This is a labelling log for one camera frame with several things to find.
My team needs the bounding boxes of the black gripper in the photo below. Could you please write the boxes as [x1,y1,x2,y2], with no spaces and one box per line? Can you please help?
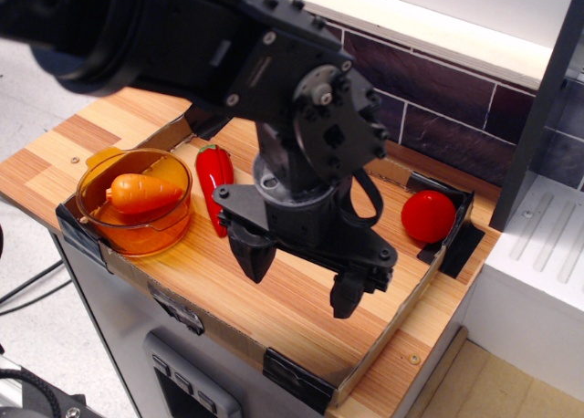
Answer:
[214,158,397,319]

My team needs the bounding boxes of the orange toy carrot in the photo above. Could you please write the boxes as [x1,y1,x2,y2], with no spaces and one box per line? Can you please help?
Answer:
[105,173,184,214]

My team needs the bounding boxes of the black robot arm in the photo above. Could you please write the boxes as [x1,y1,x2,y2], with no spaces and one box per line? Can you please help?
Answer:
[1,0,397,319]

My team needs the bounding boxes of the cardboard fence with black tape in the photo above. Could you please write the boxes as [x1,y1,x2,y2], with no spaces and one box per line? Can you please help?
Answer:
[56,143,495,417]

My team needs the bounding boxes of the orange transparent plastic pot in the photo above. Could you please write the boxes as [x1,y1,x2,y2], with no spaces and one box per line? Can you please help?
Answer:
[76,147,193,256]

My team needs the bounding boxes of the red toy pepper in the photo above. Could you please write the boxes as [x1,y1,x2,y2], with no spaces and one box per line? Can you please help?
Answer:
[195,144,235,238]

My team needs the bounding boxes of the red toy tomato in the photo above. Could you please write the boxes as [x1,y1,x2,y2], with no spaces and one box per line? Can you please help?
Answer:
[401,190,456,244]

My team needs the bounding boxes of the grey control panel with buttons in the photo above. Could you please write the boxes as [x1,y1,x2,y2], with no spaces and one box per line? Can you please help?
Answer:
[143,332,243,418]

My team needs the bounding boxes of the white toy sink counter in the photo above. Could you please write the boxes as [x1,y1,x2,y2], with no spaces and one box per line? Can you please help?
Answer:
[464,176,583,399]

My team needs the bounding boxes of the black floor cable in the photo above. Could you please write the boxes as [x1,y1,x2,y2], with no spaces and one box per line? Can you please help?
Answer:
[0,258,73,317]

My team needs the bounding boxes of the dark grey upright post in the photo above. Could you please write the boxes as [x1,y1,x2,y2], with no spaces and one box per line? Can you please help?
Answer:
[490,0,583,231]

